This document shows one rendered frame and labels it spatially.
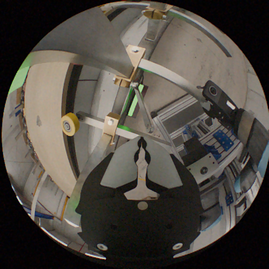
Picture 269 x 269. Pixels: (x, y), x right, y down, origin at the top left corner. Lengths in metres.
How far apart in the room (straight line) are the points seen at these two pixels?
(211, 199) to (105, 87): 0.79
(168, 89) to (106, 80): 0.82
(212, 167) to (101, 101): 0.64
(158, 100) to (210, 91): 0.98
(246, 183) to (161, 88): 1.16
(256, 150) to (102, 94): 0.65
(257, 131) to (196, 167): 0.30
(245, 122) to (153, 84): 1.05
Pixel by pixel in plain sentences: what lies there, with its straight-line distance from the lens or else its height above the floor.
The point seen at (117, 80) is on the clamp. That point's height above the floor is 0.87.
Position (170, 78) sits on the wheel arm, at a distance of 0.27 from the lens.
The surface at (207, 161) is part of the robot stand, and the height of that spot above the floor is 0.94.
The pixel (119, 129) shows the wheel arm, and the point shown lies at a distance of 0.34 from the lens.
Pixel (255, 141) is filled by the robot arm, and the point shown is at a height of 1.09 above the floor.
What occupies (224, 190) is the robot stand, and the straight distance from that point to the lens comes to 0.70.
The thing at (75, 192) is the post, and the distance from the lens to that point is 0.22.
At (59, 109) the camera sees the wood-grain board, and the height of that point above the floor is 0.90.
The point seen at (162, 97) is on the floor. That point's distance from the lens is 1.15.
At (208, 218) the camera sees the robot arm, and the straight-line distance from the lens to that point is 0.49.
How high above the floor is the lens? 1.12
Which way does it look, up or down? 59 degrees down
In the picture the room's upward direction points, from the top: 175 degrees counter-clockwise
